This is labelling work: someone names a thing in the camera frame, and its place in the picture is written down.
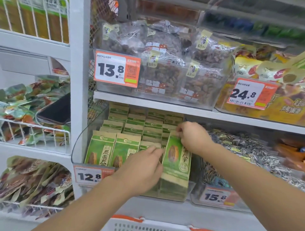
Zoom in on person's right hand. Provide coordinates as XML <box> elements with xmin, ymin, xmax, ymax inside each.
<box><xmin>176</xmin><ymin>121</ymin><xmax>215</xmax><ymax>155</ymax></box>

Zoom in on row of green packets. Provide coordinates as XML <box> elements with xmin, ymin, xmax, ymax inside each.
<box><xmin>85</xmin><ymin>103</ymin><xmax>192</xmax><ymax>200</ymax></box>

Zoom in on green snack packet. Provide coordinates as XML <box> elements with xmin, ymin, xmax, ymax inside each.
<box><xmin>161</xmin><ymin>133</ymin><xmax>192</xmax><ymax>188</ymax></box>

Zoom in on pile of green snack bags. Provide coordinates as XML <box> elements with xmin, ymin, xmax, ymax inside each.
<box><xmin>0</xmin><ymin>75</ymin><xmax>71</xmax><ymax>146</ymax></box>

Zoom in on person's left forearm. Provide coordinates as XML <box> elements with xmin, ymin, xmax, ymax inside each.
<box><xmin>32</xmin><ymin>176</ymin><xmax>134</xmax><ymax>231</ymax></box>

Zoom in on person's right forearm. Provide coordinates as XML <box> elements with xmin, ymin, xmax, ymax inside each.
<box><xmin>202</xmin><ymin>142</ymin><xmax>305</xmax><ymax>231</ymax></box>

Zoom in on white orange shopping basket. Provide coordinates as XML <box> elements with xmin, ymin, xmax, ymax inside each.
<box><xmin>102</xmin><ymin>215</ymin><xmax>213</xmax><ymax>231</ymax></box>

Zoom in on person's left hand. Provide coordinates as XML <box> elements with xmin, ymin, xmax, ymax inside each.
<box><xmin>112</xmin><ymin>146</ymin><xmax>165</xmax><ymax>195</ymax></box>

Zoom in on pile of brown snack bags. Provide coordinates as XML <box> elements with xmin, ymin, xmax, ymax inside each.
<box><xmin>0</xmin><ymin>156</ymin><xmax>75</xmax><ymax>219</ymax></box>

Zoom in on stack of yellow snack bags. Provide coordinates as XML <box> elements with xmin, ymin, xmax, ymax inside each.
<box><xmin>215</xmin><ymin>45</ymin><xmax>305</xmax><ymax>125</ymax></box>

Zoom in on white store shelf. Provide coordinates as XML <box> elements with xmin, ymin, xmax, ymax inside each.
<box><xmin>69</xmin><ymin>0</ymin><xmax>305</xmax><ymax>231</ymax></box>

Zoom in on clear bin of nut bags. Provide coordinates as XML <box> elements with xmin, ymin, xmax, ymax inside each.
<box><xmin>96</xmin><ymin>20</ymin><xmax>239</xmax><ymax>103</ymax></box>

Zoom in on empty clear plastic bin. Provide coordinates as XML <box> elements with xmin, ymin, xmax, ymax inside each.
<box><xmin>71</xmin><ymin>102</ymin><xmax>198</xmax><ymax>203</ymax></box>

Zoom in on black smartphone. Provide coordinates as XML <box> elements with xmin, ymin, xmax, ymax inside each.
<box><xmin>37</xmin><ymin>93</ymin><xmax>71</xmax><ymax>125</ymax></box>

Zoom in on small white wire rack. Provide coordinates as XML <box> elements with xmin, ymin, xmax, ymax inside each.
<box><xmin>52</xmin><ymin>68</ymin><xmax>70</xmax><ymax>76</ymax></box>

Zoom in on white wire end rack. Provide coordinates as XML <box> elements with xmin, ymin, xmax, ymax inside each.
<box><xmin>0</xmin><ymin>0</ymin><xmax>79</xmax><ymax>222</ymax></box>

